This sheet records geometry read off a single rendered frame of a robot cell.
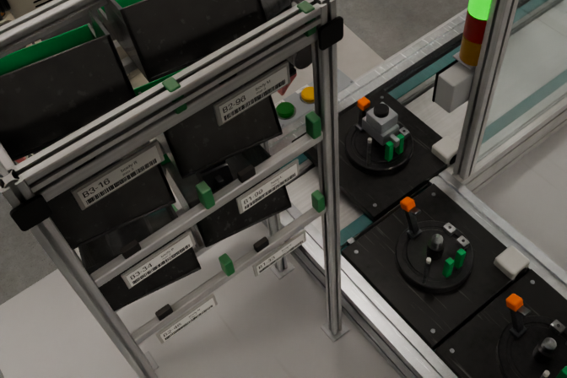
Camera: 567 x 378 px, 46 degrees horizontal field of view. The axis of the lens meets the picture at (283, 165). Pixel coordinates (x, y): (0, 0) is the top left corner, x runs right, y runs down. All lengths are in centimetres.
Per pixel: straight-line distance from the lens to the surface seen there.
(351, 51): 175
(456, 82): 117
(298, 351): 131
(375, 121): 130
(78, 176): 60
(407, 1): 324
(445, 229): 127
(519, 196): 151
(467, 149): 131
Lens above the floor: 208
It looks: 53 degrees down
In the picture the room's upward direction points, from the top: 7 degrees counter-clockwise
